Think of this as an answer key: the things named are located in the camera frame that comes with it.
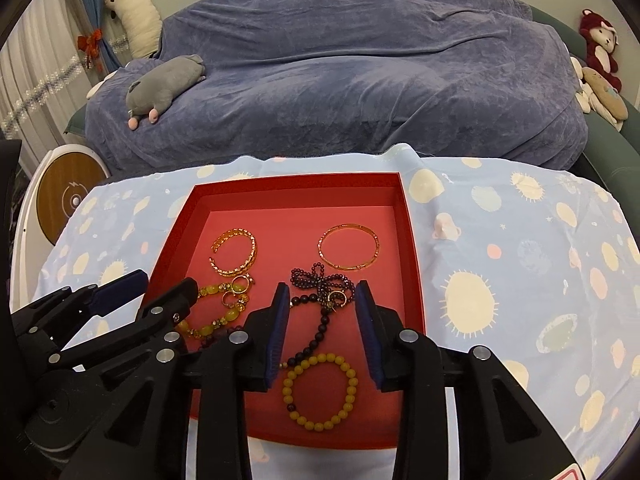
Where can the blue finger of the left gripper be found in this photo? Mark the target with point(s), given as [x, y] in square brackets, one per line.
[115, 294]
[164, 313]

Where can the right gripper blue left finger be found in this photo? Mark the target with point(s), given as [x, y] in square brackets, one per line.
[277, 322]

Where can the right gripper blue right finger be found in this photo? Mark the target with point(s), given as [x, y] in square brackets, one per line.
[371, 331]

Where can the gold hoop earring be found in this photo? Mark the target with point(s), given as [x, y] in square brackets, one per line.
[233, 301]
[337, 299]

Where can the thin gold bangle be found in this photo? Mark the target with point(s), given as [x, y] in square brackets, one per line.
[349, 247]

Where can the light blue planet-print cloth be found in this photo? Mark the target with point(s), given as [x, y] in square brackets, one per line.
[538, 265]

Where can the grey mouse plush toy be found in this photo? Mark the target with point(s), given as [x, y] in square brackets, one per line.
[152, 94]

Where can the blue-grey velvet bed blanket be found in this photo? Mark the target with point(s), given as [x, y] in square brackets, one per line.
[303, 78]

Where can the red bow curtain tie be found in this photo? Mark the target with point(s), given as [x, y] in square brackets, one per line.
[90, 46]

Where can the white sheep plush pillow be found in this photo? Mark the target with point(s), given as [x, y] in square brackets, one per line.
[141, 22]

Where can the beige flat plush toy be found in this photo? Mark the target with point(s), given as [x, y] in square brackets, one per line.
[596, 94]

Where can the red monkey plush toy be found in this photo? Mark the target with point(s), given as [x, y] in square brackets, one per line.
[602, 40]

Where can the green bed frame edge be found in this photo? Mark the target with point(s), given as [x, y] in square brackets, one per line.
[585, 144]

